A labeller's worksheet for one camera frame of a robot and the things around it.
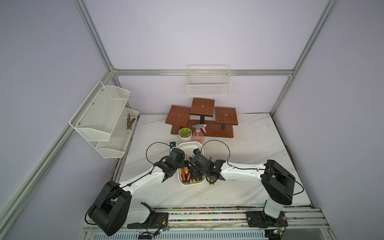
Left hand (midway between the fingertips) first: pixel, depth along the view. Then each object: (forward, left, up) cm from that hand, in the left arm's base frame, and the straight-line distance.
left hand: (179, 160), depth 89 cm
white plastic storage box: (+7, -6, +3) cm, 10 cm away
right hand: (-5, -11, -3) cm, 12 cm away
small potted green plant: (+18, -3, +2) cm, 18 cm away
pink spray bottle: (+17, -12, +2) cm, 21 cm away
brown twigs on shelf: (+24, +35, +8) cm, 43 cm away
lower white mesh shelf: (+6, +39, +4) cm, 40 cm away
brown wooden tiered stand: (+22, -26, +10) cm, 35 cm away
